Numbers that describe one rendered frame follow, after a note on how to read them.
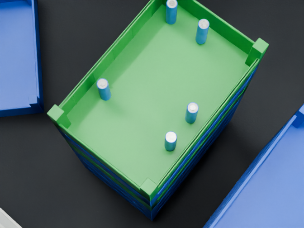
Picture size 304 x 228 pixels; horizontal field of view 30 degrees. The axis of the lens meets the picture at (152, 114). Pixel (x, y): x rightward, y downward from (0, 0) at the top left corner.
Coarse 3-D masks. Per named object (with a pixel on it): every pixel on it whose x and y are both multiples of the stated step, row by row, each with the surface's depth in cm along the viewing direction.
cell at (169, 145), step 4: (168, 132) 86; (172, 132) 86; (168, 136) 86; (172, 136) 86; (176, 136) 86; (168, 140) 86; (172, 140) 86; (176, 140) 87; (168, 144) 87; (172, 144) 87; (168, 148) 90; (172, 148) 90
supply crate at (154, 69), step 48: (192, 0) 93; (144, 48) 96; (192, 48) 96; (240, 48) 96; (96, 96) 94; (144, 96) 94; (192, 96) 94; (96, 144) 92; (144, 144) 92; (192, 144) 87; (144, 192) 83
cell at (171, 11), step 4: (168, 0) 92; (172, 0) 91; (168, 4) 92; (172, 4) 91; (176, 4) 92; (168, 8) 92; (172, 8) 91; (176, 8) 92; (168, 12) 93; (172, 12) 93; (176, 12) 94; (168, 16) 95; (172, 16) 94; (168, 20) 96; (172, 20) 96
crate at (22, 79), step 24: (0, 0) 141; (24, 0) 143; (0, 24) 141; (24, 24) 141; (0, 48) 139; (24, 48) 139; (0, 72) 138; (24, 72) 138; (0, 96) 136; (24, 96) 136
